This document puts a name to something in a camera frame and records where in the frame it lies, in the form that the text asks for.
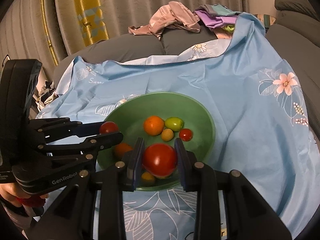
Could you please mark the orange mandarin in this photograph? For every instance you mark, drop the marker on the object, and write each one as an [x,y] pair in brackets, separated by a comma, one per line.
[153,125]

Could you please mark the red gripper handle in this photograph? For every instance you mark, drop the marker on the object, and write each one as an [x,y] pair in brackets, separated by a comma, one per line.
[33,201]

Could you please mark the red cherry tomato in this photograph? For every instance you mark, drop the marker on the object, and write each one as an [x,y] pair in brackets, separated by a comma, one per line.
[108,127]
[160,160]

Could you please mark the person left hand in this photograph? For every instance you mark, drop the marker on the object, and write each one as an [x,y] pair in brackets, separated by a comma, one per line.
[10,191]

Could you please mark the small tan round fruit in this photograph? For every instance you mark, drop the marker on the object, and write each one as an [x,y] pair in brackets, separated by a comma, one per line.
[167,135]

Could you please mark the green plastic bowl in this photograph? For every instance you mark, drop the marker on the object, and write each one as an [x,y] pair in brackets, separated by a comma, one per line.
[131,115]

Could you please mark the purple garment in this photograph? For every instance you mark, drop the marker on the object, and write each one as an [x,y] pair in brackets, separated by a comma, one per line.
[216,16]

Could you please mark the small yellow-orange fruit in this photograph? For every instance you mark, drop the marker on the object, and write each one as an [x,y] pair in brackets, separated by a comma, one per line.
[147,179]

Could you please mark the large orange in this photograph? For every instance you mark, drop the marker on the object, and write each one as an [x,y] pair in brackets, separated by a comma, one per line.
[120,149]

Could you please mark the grey curtain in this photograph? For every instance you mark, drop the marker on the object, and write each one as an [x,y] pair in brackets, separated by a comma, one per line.
[23,35]

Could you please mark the yellow patterned curtain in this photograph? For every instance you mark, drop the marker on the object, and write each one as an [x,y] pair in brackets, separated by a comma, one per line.
[72,25]

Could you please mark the pile of clothes left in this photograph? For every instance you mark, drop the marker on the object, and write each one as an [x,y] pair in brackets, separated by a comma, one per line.
[46,95]

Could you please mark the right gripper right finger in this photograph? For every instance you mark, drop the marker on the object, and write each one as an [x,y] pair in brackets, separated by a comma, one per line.
[248,215]

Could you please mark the grey sofa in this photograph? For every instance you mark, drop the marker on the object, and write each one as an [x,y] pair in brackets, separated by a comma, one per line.
[295,37]

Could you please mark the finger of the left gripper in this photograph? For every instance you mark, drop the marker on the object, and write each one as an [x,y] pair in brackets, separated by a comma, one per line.
[54,129]
[91,145]

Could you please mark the blue floral cloth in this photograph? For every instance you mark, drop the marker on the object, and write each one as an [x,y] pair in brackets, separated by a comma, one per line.
[253,95]

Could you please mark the pink crumpled garment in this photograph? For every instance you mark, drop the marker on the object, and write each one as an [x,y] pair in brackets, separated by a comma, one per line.
[174,15]

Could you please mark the green tomato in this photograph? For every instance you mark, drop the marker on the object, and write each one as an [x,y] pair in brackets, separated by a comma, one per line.
[174,123]

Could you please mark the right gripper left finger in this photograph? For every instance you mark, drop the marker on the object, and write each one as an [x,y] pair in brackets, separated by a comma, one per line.
[71,215]

